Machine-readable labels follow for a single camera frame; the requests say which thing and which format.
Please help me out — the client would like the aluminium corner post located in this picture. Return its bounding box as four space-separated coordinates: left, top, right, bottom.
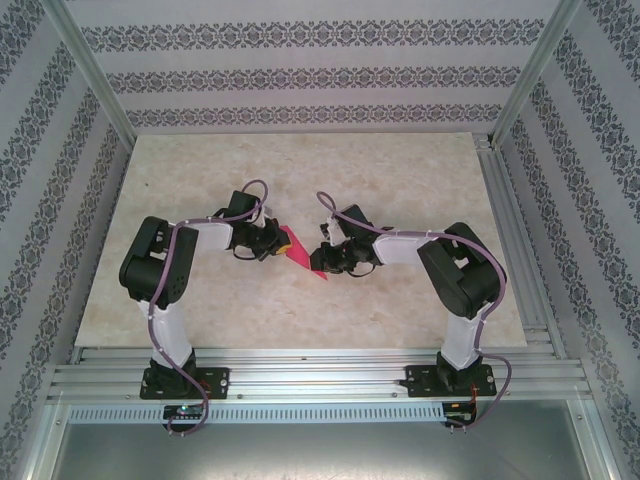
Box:
42 0 139 146
489 0 584 146

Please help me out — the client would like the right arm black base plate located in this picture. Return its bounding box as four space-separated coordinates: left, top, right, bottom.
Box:
404 363 499 399

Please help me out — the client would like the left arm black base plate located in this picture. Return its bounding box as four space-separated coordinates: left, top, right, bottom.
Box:
139 367 231 401

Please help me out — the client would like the aluminium frame leg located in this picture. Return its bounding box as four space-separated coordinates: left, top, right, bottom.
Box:
572 399 624 480
17 399 71 480

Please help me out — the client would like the aluminium side rail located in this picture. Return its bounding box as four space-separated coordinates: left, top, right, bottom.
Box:
477 132 569 360
69 144 135 362

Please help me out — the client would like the grey sheet metal panel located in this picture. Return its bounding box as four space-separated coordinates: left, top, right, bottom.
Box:
49 423 609 480

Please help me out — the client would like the slotted grey cable duct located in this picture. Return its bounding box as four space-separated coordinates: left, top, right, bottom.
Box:
67 403 446 425

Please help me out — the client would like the aluminium mounting rail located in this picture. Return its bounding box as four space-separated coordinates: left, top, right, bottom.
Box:
47 349 594 404

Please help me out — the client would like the pink paper sheet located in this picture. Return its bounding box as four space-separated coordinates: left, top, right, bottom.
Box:
278 225 330 281

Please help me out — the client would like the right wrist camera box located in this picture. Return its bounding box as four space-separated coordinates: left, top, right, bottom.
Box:
319 216 347 242

